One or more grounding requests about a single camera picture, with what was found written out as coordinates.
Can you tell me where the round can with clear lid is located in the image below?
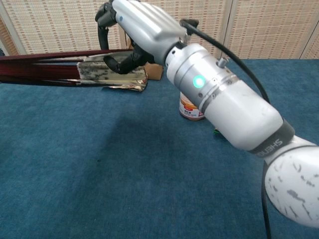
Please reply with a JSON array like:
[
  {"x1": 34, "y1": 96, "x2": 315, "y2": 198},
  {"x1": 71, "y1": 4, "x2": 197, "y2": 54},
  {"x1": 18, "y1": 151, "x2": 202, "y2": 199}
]
[{"x1": 179, "y1": 91, "x2": 206, "y2": 122}]

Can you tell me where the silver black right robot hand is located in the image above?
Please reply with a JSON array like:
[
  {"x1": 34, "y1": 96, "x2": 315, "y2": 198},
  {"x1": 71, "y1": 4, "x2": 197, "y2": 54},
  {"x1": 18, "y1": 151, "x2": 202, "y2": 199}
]
[{"x1": 94, "y1": 0, "x2": 188, "y2": 75}]

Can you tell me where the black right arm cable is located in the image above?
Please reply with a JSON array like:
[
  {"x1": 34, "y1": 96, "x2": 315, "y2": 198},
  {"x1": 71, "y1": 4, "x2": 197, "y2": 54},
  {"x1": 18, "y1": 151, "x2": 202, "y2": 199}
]
[{"x1": 179, "y1": 19, "x2": 273, "y2": 239}]

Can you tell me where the brown cardboard carry box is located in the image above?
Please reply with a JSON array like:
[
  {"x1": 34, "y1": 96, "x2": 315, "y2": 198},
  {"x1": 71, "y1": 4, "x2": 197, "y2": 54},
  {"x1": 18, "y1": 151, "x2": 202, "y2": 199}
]
[{"x1": 126, "y1": 37, "x2": 164, "y2": 81}]

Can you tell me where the red ribbed paper folding fan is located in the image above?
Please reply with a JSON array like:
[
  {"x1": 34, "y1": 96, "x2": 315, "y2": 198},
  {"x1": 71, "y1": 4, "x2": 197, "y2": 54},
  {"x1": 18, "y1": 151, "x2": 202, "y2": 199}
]
[{"x1": 0, "y1": 49, "x2": 147, "y2": 87}]

